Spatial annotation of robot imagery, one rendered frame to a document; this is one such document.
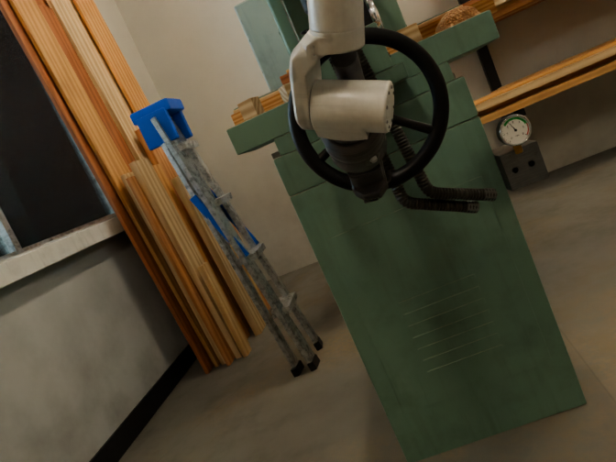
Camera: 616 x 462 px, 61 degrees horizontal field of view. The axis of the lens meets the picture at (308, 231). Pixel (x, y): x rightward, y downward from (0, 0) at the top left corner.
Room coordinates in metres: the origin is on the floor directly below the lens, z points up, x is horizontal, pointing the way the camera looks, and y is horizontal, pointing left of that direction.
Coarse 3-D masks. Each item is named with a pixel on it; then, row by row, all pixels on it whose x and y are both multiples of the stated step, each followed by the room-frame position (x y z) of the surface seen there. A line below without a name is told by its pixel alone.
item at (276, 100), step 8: (480, 0) 1.24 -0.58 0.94; (488, 0) 1.24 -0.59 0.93; (480, 8) 1.24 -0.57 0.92; (488, 8) 1.24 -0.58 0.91; (496, 8) 1.24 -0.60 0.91; (432, 24) 1.26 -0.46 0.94; (424, 32) 1.26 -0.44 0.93; (432, 32) 1.26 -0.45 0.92; (272, 96) 1.32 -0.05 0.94; (280, 96) 1.31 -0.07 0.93; (264, 104) 1.32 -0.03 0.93; (272, 104) 1.32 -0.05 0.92; (240, 120) 1.33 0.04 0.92
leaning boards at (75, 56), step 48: (0, 0) 2.44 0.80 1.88; (48, 0) 2.83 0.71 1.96; (48, 48) 2.53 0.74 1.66; (96, 48) 3.07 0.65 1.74; (96, 96) 2.78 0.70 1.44; (144, 96) 3.24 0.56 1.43; (96, 144) 2.49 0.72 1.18; (144, 144) 2.83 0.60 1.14; (144, 192) 2.46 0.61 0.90; (144, 240) 2.46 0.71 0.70; (192, 240) 2.58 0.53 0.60; (192, 288) 2.43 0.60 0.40; (240, 288) 2.70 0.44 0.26; (192, 336) 2.45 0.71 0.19; (240, 336) 2.43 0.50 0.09
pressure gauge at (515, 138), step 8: (504, 120) 1.04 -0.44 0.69; (512, 120) 1.04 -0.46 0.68; (520, 120) 1.04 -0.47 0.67; (528, 120) 1.03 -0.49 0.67; (496, 128) 1.07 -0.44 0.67; (504, 128) 1.04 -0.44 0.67; (512, 128) 1.04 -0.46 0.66; (520, 128) 1.04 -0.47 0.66; (528, 128) 1.04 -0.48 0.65; (504, 136) 1.04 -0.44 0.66; (512, 136) 1.04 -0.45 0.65; (520, 136) 1.04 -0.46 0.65; (528, 136) 1.03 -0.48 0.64; (512, 144) 1.04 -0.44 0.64; (520, 144) 1.04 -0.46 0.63; (520, 152) 1.06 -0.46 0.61
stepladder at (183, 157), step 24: (144, 120) 1.99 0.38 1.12; (168, 120) 1.98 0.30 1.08; (168, 144) 1.97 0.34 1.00; (192, 144) 2.08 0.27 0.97; (192, 168) 2.01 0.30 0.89; (192, 192) 1.98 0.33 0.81; (216, 192) 2.12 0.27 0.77; (216, 216) 1.96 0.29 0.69; (216, 240) 1.98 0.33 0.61; (240, 240) 2.00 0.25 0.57; (240, 264) 1.99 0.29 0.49; (264, 264) 2.11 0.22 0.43; (264, 288) 1.95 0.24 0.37; (264, 312) 1.97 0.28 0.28; (288, 312) 1.97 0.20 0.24; (312, 336) 2.11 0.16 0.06; (288, 360) 1.96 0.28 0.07; (312, 360) 1.94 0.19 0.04
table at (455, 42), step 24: (456, 24) 1.11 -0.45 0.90; (480, 24) 1.10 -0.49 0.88; (432, 48) 1.11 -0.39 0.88; (456, 48) 1.11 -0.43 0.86; (480, 48) 1.23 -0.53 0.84; (384, 72) 1.03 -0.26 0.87; (408, 72) 1.12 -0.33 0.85; (264, 120) 1.17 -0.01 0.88; (240, 144) 1.18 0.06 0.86; (264, 144) 1.24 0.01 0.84
